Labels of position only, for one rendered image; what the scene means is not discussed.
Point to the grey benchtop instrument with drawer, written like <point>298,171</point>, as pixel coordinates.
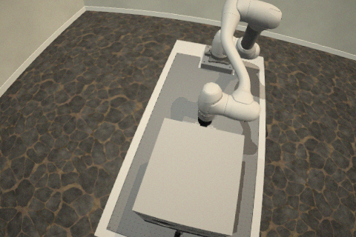
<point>192,179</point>

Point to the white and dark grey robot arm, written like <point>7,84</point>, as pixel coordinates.
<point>239,105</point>

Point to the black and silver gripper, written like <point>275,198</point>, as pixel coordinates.
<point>203,123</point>

